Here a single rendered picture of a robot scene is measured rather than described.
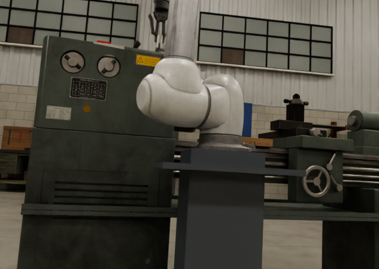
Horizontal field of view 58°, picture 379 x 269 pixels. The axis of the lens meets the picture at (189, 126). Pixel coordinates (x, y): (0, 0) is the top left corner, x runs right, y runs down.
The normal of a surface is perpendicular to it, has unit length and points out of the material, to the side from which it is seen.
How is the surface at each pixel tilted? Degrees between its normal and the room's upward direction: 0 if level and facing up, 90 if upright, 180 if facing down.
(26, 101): 90
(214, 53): 90
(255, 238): 90
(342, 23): 90
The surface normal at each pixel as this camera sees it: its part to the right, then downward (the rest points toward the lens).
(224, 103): 0.47, -0.12
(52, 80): 0.26, -0.10
